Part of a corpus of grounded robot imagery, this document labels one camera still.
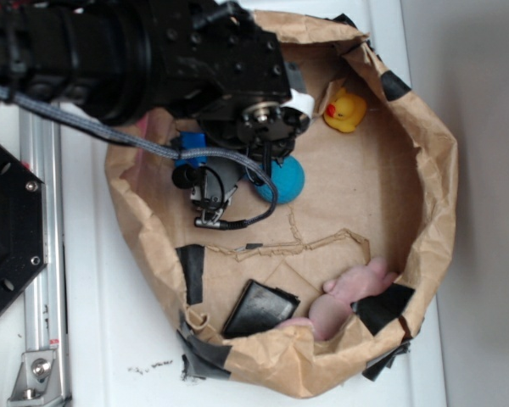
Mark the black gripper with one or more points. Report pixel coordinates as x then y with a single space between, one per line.
224 71

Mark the blue rectangular block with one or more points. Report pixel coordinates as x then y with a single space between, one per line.
187 140

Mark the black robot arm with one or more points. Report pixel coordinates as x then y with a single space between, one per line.
117 60

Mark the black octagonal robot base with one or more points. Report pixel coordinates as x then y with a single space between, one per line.
22 253

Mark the blue textured ball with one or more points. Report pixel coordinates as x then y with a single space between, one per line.
289 179

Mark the yellow rubber duck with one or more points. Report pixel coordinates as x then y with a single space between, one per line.
345 112

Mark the brown paper bag bin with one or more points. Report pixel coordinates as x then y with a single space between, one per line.
386 189

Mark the black leather wallet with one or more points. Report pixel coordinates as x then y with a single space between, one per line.
259 308

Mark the pink plush toy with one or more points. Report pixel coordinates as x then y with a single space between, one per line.
331 310

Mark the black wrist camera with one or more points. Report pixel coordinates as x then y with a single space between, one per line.
212 185

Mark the aluminium extrusion rail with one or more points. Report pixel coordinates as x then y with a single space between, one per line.
45 298

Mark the metal corner bracket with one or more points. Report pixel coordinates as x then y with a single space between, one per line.
40 381

